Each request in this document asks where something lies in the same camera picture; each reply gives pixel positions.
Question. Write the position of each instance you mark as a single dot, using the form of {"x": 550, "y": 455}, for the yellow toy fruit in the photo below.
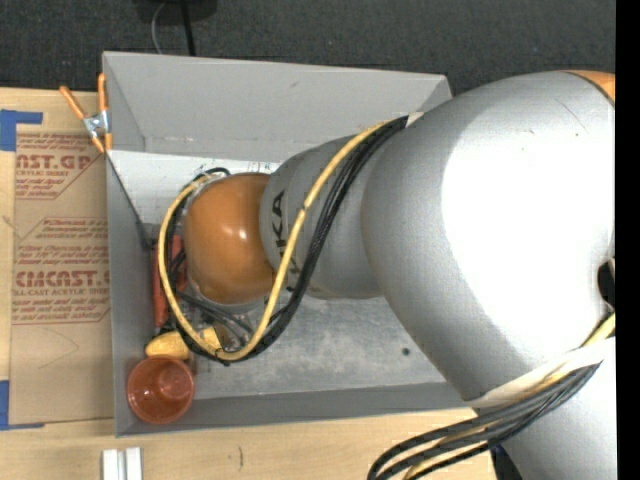
{"x": 165, "y": 345}

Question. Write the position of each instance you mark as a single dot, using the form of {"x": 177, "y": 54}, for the red-brown flat block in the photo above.
{"x": 161, "y": 298}

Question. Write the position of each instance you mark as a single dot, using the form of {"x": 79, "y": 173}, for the orange plastic cup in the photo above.
{"x": 160, "y": 393}

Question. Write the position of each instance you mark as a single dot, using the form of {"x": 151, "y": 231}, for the grey metal bin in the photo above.
{"x": 330, "y": 348}

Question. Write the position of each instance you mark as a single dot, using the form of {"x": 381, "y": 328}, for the brown cardboard board, red print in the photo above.
{"x": 55, "y": 328}

